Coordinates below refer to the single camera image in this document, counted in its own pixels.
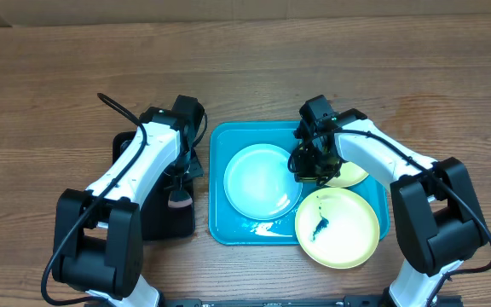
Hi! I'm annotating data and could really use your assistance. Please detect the pink green sponge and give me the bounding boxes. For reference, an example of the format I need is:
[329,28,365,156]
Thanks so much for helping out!
[168,188,194,210]

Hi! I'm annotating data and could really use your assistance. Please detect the yellow plate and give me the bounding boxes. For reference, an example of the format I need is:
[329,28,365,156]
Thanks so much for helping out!
[295,188,380,269]
[326,162,368,188]

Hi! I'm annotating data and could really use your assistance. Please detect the light blue plate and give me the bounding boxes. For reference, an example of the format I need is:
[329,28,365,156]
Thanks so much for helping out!
[223,143,303,221]

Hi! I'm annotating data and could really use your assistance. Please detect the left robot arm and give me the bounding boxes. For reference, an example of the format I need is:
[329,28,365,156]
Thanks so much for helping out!
[40,93,207,306]

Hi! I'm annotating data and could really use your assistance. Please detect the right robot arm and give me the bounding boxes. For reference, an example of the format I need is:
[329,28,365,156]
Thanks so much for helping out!
[288,96,491,306]

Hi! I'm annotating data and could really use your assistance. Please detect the black water tray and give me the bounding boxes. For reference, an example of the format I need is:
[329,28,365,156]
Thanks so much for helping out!
[118,130,195,241]

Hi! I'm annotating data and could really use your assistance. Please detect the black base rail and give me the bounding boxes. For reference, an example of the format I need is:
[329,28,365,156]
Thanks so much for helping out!
[159,293,464,307]

